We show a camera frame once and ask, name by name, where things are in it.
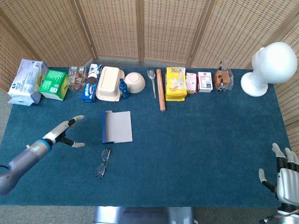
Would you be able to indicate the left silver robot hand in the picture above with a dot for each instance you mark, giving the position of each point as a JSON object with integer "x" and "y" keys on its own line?
{"x": 58, "y": 130}

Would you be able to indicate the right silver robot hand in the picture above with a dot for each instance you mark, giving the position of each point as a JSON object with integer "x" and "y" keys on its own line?
{"x": 288, "y": 184}

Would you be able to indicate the thin-framed eyeglasses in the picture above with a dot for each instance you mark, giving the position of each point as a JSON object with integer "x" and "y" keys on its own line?
{"x": 105, "y": 154}

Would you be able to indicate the blue grey glasses case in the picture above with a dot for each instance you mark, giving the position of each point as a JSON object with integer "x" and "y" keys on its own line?
{"x": 119, "y": 127}

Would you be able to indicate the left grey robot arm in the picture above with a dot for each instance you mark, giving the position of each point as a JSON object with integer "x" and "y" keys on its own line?
{"x": 23, "y": 158}

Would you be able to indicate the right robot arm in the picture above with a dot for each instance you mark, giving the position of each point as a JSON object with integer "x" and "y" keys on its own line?
{"x": 289, "y": 216}

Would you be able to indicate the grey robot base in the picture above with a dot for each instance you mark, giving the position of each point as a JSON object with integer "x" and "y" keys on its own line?
{"x": 144, "y": 215}

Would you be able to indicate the green tissue pack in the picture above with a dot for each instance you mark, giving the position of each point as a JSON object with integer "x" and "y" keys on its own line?
{"x": 52, "y": 82}

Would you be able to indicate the blue Oreo cookie box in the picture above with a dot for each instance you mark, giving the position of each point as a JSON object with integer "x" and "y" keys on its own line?
{"x": 91, "y": 88}

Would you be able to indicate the clear plastic cookie box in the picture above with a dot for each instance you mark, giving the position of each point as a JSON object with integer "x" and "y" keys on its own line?
{"x": 77, "y": 79}

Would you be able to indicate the white blue paper pack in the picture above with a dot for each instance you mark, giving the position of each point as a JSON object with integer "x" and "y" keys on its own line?
{"x": 25, "y": 79}

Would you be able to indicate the beige lidded lunch box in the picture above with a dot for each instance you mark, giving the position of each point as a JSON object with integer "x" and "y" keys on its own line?
{"x": 108, "y": 84}

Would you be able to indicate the blue spray bottle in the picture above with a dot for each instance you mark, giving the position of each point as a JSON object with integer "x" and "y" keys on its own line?
{"x": 123, "y": 88}

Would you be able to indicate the beige upturned bowl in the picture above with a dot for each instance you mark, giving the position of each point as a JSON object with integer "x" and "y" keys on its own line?
{"x": 135, "y": 81}

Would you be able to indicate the blue carpet table cover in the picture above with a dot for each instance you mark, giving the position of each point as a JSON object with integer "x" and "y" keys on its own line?
{"x": 187, "y": 151}

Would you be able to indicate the metal spoon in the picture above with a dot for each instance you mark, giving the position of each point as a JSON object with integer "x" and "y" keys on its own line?
{"x": 151, "y": 74}

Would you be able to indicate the wooden rolling pin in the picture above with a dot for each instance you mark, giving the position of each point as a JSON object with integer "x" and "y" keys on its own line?
{"x": 160, "y": 91}

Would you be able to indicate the clear bag of pastries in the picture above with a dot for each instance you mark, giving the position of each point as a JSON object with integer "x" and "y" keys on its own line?
{"x": 222, "y": 78}

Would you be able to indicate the yellow biscuit pack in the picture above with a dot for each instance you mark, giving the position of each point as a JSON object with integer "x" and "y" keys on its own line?
{"x": 175, "y": 84}

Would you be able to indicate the white red box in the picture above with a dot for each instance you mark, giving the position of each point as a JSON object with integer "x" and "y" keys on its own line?
{"x": 205, "y": 81}

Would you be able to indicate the wicker folding screen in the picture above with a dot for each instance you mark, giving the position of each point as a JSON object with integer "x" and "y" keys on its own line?
{"x": 163, "y": 28}

